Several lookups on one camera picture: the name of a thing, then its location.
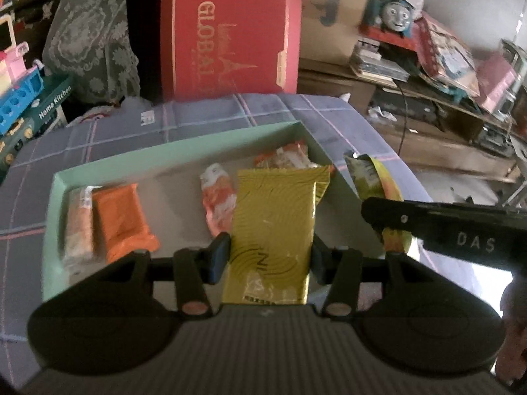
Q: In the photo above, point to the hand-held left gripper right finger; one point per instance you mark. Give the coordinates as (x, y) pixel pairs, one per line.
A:
(318, 264)

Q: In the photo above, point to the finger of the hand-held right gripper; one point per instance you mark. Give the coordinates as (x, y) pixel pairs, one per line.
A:
(391, 216)

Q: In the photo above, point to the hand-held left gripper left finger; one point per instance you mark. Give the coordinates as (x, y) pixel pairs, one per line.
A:
(220, 257)

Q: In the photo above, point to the yellow green snack packet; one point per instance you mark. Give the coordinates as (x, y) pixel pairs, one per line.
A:
(381, 181)

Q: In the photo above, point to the yellow gold snack packet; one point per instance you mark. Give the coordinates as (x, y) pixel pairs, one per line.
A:
(271, 230)

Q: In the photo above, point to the mint green cardboard box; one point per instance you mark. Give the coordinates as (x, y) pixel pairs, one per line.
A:
(177, 160)

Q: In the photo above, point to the person's right hand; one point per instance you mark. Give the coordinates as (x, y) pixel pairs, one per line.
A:
(514, 329)

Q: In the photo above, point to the orange white snack packet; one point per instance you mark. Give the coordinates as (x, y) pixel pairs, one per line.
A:
(284, 156)
(218, 201)

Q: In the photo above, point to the wooden shelf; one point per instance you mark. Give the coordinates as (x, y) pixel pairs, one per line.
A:
(432, 131)

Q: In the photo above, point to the plain orange snack packet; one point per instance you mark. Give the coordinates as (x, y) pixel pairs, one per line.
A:
(121, 222)

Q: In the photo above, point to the beige cracker packet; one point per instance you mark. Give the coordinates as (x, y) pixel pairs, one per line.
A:
(78, 226)

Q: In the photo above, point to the stack of books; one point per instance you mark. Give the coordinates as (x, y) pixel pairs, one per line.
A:
(376, 63)

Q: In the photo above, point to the pink flat box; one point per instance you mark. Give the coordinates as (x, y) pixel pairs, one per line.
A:
(496, 82)

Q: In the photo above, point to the small white label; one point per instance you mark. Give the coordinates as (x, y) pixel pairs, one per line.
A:
(147, 117)

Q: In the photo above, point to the blue toy train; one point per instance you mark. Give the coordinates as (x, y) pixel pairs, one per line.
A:
(391, 10)

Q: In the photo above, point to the brown cardboard box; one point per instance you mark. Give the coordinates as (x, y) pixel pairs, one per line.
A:
(329, 16)

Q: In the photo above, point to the large red gift box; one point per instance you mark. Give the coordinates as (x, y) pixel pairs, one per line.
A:
(230, 33)

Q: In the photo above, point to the dark green toy kitchen box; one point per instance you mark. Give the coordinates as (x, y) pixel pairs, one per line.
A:
(37, 119)

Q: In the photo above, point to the grey lace cloth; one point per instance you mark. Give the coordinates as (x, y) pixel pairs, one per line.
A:
(92, 37)

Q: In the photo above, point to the blue plastic toy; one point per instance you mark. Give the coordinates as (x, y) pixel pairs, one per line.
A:
(18, 98)

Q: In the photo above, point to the pink toy house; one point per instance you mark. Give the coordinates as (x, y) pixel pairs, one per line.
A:
(10, 61)

